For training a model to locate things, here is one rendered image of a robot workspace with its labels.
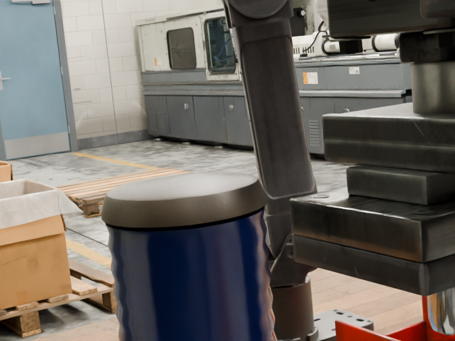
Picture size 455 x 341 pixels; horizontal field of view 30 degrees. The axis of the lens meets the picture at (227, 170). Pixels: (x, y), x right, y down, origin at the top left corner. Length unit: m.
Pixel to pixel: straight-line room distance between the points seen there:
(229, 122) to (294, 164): 9.05
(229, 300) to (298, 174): 0.68
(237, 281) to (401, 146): 0.27
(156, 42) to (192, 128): 1.43
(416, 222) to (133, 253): 0.23
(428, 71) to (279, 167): 0.43
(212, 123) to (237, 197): 10.09
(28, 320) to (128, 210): 3.86
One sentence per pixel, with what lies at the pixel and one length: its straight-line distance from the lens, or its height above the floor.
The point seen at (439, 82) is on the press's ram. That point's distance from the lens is 0.46.
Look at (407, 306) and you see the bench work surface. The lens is 1.05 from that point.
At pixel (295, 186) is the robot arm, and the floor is 1.08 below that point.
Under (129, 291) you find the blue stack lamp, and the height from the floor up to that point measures 1.17.
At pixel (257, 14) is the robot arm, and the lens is 0.84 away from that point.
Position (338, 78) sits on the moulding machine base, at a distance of 8.05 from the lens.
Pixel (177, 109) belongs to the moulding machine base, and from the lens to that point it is 11.10.
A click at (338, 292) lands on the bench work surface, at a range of 1.11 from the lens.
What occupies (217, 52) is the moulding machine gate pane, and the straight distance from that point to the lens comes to 9.98.
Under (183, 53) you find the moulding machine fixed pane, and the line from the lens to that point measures 10.85.
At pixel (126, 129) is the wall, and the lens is 12.08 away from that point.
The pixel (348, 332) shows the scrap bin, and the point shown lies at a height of 0.95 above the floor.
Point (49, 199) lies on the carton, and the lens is 3.99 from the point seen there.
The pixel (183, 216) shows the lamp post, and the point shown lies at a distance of 0.18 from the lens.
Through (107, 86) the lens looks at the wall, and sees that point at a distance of 11.97.
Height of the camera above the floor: 1.23
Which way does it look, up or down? 8 degrees down
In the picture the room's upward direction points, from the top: 5 degrees counter-clockwise
